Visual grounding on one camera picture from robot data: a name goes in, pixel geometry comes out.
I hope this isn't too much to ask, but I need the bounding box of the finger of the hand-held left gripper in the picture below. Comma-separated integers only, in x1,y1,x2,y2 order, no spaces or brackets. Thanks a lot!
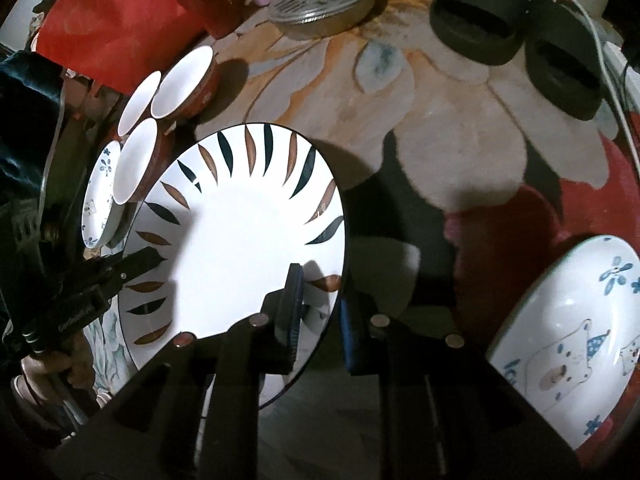
82,245,168,306

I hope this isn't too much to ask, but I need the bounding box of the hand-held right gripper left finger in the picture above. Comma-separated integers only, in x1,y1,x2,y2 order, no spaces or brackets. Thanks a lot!
50,262,306,480

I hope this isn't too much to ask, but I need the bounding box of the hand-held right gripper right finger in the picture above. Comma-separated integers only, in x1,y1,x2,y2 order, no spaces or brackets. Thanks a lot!
342,292,583,480

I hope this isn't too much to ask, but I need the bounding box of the small blue flower plate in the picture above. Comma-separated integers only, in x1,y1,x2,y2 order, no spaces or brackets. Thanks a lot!
80,140,128,250

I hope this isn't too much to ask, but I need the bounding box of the large leaf pattern plate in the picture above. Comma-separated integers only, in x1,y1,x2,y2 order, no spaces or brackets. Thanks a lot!
117,122,348,408

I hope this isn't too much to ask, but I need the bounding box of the white bear print bowl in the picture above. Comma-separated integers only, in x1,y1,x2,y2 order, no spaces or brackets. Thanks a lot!
485,234,640,453

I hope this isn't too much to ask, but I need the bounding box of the person's left hand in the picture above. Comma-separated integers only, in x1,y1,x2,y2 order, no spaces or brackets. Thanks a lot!
20,345,96,401

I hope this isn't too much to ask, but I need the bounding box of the red bowl white inside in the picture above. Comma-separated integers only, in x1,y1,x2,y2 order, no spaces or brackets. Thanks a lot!
111,117,173,206
116,71,163,138
150,46,223,121

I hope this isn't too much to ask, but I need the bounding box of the floral rug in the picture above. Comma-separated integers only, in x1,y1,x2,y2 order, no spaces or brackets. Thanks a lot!
75,0,640,480

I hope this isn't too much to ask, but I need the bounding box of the red box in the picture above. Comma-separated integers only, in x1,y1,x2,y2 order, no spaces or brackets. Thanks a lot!
37,0,208,96

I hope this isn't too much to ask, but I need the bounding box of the round perforated metal lid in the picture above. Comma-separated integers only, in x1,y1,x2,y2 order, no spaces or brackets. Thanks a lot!
269,0,378,38

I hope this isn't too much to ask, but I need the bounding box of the black slipper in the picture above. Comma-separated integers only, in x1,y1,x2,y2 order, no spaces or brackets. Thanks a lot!
429,0,533,66
525,0,613,121

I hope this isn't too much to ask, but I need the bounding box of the white power cable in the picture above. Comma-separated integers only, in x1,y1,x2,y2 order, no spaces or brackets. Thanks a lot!
300,0,640,171

